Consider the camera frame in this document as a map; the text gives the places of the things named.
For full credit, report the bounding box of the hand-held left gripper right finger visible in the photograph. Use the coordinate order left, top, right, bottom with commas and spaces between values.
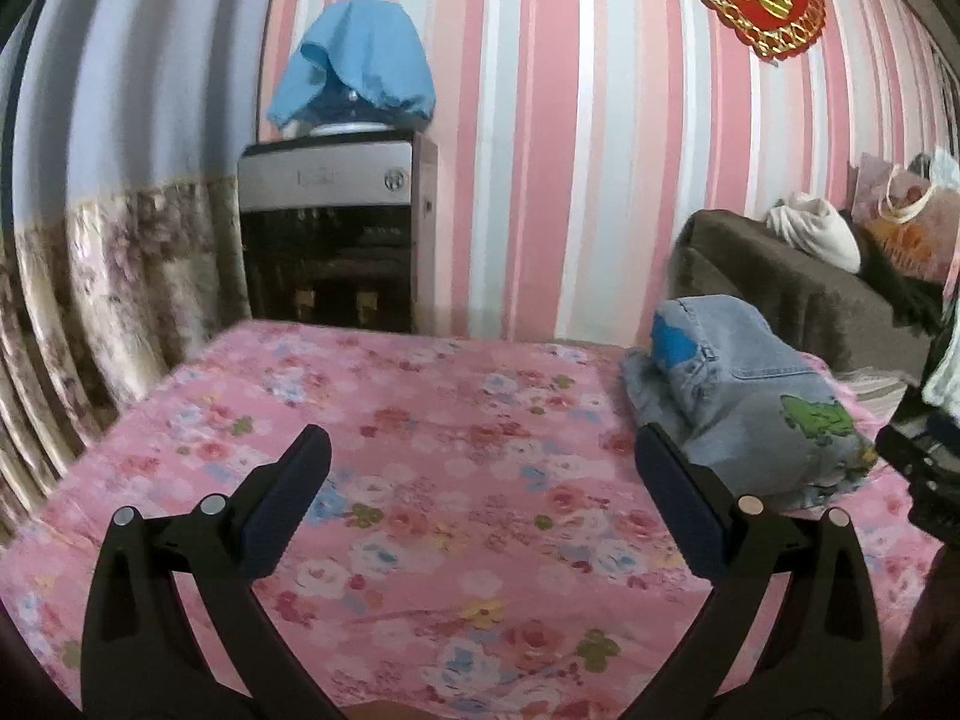
622, 423, 883, 720

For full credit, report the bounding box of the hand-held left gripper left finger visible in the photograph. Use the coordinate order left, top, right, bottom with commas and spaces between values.
81, 424, 347, 720

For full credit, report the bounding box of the blue denim jacket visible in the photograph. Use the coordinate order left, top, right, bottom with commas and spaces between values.
619, 294, 878, 512

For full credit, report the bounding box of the striped cloth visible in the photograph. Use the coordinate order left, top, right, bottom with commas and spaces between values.
829, 367, 912, 425

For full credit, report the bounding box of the pink floral bed sheet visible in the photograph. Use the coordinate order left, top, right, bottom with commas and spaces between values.
0, 319, 946, 720

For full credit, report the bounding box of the black cloth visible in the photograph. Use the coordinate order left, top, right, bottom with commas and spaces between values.
840, 210, 950, 335

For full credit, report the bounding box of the pink printed gift bag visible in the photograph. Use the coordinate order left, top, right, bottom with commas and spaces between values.
851, 152, 960, 282

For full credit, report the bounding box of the brown blanket covered furniture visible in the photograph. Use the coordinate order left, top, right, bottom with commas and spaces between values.
667, 208, 938, 383

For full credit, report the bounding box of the white cloth bundle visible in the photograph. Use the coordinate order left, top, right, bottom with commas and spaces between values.
765, 191, 862, 275

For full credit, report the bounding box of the white quilted cloth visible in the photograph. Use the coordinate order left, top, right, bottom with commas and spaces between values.
911, 146, 960, 188

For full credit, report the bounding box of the silver black water dispenser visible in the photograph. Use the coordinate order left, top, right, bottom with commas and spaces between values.
236, 127, 440, 335

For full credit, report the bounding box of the blue curtain with floral hem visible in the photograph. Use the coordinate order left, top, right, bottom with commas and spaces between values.
0, 0, 286, 541

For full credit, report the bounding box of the clear water jug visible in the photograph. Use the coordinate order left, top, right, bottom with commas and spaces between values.
300, 86, 398, 132

